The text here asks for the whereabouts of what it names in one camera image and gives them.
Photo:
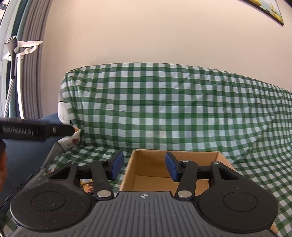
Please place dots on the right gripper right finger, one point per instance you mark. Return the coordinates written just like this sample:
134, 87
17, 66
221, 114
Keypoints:
173, 166

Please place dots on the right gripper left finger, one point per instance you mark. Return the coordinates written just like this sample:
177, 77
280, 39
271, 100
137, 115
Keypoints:
115, 164

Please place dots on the person left hand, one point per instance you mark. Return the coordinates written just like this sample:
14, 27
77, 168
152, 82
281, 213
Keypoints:
3, 160

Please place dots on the brown cardboard box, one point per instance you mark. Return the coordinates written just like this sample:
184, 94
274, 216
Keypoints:
223, 196

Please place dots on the black chocolate snack packet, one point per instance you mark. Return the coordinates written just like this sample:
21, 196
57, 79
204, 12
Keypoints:
87, 185

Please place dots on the white patterned cushion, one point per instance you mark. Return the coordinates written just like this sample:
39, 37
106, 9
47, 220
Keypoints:
68, 134

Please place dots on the green white checkered cloth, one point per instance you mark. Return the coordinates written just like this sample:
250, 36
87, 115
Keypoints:
163, 107

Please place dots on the white floor lamp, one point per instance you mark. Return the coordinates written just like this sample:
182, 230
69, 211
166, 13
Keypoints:
16, 51

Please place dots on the grey curtain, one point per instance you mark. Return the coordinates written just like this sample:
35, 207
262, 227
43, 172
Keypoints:
28, 85

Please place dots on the framed wall picture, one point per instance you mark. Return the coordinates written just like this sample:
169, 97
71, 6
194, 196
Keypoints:
269, 7

